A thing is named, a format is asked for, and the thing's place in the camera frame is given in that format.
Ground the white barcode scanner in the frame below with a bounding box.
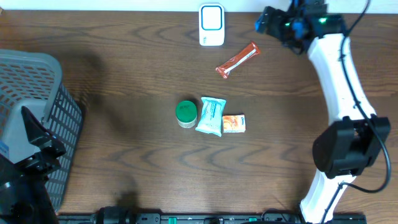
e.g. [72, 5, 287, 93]
[198, 3, 225, 47]

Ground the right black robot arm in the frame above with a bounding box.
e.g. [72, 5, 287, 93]
[255, 1, 391, 223]

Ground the grey plastic mesh basket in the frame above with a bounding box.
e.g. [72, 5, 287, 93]
[1, 49, 83, 210]

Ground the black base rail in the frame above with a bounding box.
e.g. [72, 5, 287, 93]
[57, 212, 368, 224]

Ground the orange Kleenex tissue pack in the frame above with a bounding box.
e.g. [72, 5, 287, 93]
[223, 114, 246, 133]

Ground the green lid jar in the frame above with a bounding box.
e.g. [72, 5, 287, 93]
[175, 100, 198, 129]

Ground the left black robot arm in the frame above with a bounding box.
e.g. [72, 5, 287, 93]
[1, 106, 66, 223]

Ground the teal wet wipes pack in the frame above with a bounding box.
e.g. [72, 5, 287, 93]
[195, 96, 226, 137]

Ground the red Top chocolate bar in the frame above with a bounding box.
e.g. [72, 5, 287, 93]
[215, 42, 261, 79]

